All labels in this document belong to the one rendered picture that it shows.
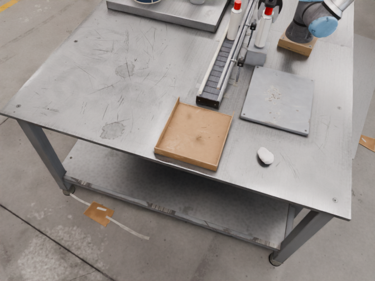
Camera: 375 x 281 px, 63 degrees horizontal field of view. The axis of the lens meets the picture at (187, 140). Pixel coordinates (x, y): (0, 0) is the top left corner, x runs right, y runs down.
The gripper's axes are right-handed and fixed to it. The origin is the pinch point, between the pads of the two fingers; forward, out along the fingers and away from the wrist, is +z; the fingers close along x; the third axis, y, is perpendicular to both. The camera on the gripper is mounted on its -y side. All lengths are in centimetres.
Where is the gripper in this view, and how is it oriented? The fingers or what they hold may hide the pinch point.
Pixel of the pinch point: (266, 19)
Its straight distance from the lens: 157.8
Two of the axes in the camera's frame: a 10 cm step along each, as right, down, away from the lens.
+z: -0.4, 5.8, 8.1
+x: -9.5, -2.7, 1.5
